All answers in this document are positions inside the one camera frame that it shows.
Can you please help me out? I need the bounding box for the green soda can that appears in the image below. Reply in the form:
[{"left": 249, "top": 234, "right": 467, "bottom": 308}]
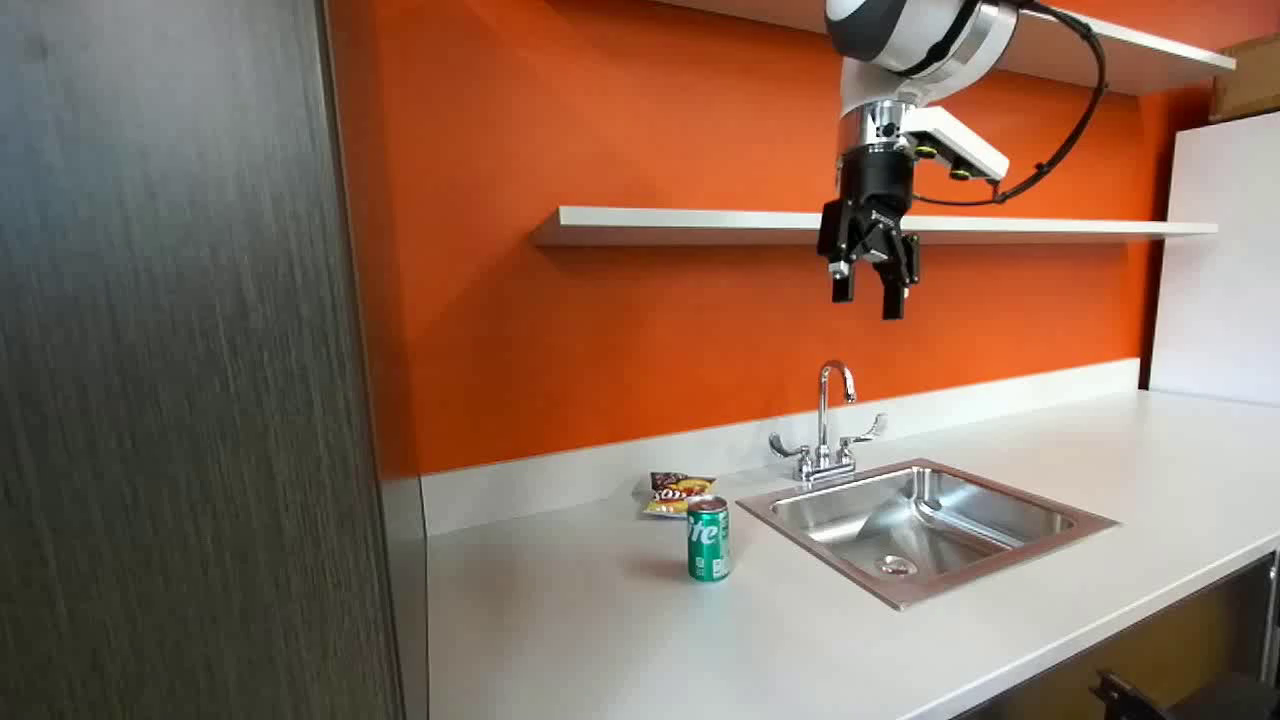
[{"left": 686, "top": 496, "right": 735, "bottom": 587}]

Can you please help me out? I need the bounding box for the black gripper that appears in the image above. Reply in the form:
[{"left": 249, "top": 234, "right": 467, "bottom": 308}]
[{"left": 813, "top": 139, "right": 930, "bottom": 325}]

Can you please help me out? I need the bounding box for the brown cardboard box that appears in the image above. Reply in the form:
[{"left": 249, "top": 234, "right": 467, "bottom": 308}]
[{"left": 1208, "top": 32, "right": 1280, "bottom": 128}]

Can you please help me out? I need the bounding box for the chrome sink faucet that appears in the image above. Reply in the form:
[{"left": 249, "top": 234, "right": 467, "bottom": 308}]
[{"left": 766, "top": 354, "right": 893, "bottom": 487}]

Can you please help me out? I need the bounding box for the yellow red snack bag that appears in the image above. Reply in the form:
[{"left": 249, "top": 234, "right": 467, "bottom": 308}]
[{"left": 637, "top": 469, "right": 722, "bottom": 523}]

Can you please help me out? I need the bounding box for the stainless steel sink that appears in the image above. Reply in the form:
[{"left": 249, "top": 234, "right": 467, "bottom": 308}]
[{"left": 735, "top": 454, "right": 1122, "bottom": 617}]

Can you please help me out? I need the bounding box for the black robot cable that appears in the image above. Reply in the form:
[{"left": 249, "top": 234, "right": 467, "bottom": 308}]
[{"left": 913, "top": 0, "right": 1112, "bottom": 210}]

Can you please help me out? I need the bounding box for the long white wall shelf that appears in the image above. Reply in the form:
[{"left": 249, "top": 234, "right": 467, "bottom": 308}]
[{"left": 531, "top": 199, "right": 1222, "bottom": 256}]

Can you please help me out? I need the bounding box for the white appliance side panel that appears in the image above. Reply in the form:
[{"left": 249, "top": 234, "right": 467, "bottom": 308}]
[{"left": 1146, "top": 106, "right": 1280, "bottom": 410}]

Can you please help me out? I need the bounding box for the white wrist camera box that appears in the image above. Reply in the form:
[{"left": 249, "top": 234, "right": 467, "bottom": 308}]
[{"left": 899, "top": 103, "right": 1015, "bottom": 187}]

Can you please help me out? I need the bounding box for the dark wood cabinet panel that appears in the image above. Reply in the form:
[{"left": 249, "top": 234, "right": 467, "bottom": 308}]
[{"left": 0, "top": 0, "right": 412, "bottom": 720}]

